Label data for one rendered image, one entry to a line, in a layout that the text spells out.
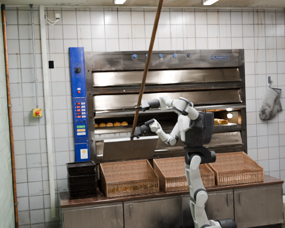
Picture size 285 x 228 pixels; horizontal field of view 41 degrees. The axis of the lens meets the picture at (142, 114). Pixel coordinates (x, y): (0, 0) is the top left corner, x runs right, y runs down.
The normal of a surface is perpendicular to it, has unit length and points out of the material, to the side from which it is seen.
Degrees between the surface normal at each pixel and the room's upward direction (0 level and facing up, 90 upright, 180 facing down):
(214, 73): 69
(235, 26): 90
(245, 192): 92
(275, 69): 90
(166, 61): 90
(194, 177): 113
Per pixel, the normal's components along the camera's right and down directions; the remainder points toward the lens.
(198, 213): 0.12, 0.45
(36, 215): 0.23, 0.04
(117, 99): 0.21, -0.30
